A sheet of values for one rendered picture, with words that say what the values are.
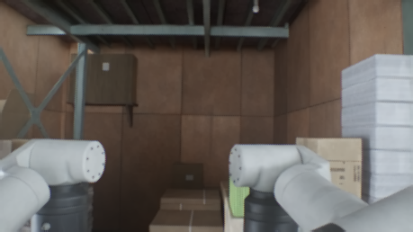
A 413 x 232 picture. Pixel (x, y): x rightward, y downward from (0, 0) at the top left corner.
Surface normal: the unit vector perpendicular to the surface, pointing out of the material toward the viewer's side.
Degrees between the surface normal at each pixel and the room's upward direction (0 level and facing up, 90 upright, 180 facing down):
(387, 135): 90
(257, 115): 90
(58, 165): 90
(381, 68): 90
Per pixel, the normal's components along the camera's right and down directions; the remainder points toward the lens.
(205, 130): 0.00, -0.06
